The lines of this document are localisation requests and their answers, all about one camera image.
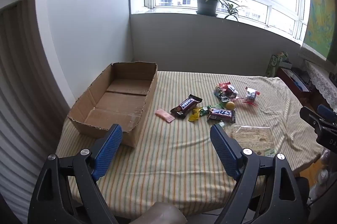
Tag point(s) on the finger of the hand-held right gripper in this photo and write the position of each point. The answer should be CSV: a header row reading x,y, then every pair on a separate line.
x,y
326,111
310,116

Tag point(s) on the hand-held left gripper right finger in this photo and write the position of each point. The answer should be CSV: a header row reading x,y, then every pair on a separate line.
x,y
223,153

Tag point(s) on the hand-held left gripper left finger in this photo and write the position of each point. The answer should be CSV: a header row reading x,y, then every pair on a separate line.
x,y
108,150

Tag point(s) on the clear biscuit packet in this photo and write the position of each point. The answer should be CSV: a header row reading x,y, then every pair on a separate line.
x,y
252,137

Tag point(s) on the brown chocolate bar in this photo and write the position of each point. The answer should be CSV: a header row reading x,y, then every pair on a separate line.
x,y
185,105
220,114

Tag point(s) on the green candy wrapper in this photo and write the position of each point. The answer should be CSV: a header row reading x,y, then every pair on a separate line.
x,y
204,110
222,124

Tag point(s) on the cardboard box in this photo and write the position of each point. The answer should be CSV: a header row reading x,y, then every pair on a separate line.
x,y
118,97

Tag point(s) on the clear red-zip snack bag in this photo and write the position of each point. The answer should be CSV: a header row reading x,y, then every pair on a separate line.
x,y
225,92

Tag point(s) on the small clear snack bag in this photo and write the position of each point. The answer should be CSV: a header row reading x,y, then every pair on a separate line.
x,y
251,96

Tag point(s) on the pink candy packet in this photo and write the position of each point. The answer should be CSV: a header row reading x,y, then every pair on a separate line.
x,y
164,115

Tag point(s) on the white lace cloth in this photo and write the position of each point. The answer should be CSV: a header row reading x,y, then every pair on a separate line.
x,y
321,79

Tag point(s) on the dark red box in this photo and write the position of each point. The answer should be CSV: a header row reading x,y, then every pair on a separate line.
x,y
291,84

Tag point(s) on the round yellow candy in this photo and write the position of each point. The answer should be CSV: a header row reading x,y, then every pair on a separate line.
x,y
230,105

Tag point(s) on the yellow candy packet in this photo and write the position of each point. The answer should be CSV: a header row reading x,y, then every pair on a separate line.
x,y
194,114

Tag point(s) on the striped table cloth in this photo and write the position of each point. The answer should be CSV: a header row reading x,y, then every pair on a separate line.
x,y
171,160

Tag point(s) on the green printed box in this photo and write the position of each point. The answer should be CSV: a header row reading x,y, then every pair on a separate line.
x,y
273,63

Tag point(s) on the white cabinet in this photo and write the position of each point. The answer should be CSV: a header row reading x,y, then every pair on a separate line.
x,y
87,29

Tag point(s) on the wall map poster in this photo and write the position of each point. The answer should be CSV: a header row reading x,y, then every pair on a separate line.
x,y
321,16

